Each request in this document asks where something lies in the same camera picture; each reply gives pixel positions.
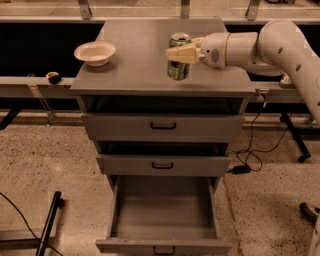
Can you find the clear plastic bottle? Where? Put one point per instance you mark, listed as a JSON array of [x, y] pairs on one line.
[[286, 82]]

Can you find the green soda can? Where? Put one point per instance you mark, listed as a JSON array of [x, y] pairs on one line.
[[176, 70]]

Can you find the black stand leg left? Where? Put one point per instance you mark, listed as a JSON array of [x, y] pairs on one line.
[[57, 202]]

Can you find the grey top drawer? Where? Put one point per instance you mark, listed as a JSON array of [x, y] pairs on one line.
[[162, 128]]

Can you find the small black yellow object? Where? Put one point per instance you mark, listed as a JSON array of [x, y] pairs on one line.
[[53, 77]]

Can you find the black power adapter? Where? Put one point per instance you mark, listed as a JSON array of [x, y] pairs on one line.
[[241, 169]]

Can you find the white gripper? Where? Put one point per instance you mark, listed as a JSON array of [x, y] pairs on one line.
[[213, 49]]

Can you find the black caster leg right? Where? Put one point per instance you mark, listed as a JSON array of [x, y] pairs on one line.
[[305, 154]]

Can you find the grey drawer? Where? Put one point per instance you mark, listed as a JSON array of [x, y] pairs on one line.
[[162, 128], [194, 166], [164, 216]]

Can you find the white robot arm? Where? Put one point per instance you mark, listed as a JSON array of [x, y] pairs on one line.
[[280, 47]]

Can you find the grey middle drawer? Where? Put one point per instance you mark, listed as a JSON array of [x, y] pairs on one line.
[[194, 166]]

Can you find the grey bottom drawer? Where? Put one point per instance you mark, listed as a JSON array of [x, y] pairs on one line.
[[164, 216]]

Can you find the grey drawer cabinet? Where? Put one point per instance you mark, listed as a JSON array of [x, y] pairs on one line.
[[135, 81]]

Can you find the white bowl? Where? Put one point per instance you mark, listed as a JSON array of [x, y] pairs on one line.
[[96, 53]]

